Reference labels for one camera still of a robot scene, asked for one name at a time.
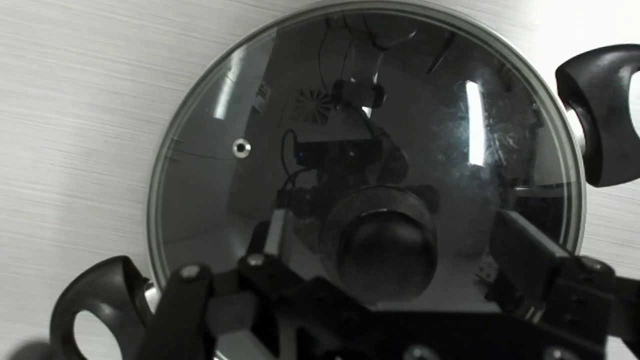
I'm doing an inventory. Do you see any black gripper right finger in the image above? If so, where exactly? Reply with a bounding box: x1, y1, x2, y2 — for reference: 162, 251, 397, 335
489, 208, 576, 315

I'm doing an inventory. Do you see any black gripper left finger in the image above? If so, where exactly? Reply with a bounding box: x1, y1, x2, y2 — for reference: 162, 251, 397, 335
247, 206, 296, 268

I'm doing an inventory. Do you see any glass lid with black knob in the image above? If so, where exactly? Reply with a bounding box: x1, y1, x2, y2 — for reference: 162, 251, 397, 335
146, 2, 588, 315

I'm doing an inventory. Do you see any black cooking pot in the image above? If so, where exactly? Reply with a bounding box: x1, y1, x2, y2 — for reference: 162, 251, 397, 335
49, 0, 640, 360

